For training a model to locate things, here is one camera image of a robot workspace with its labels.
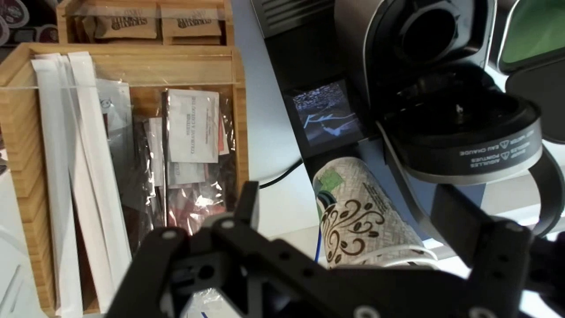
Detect brown sugar packet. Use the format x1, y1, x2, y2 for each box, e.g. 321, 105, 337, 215
72, 4, 162, 42
160, 3, 227, 42

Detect black power cable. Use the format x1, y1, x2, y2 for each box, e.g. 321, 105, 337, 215
257, 156, 305, 190

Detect white wrapped stir stick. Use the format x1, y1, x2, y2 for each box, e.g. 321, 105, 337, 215
31, 52, 84, 318
65, 50, 134, 314

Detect printed paper cup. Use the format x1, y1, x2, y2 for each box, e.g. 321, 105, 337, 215
310, 155, 441, 271

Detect white paper packet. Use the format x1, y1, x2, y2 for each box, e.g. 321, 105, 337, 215
166, 86, 220, 165

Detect wooden condiment organizer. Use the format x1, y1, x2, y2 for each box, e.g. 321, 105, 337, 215
0, 0, 250, 315

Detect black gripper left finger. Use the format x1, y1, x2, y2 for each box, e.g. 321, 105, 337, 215
104, 178, 282, 318

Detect black pod carousel rack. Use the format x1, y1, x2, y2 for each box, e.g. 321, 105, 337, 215
0, 0, 60, 47

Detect black silver coffee machine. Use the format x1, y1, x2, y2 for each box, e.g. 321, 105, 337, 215
250, 0, 565, 236

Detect stainless steel trash bin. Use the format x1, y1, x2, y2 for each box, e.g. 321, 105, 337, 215
496, 0, 565, 146

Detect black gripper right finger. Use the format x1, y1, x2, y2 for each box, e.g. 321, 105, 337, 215
432, 181, 536, 318

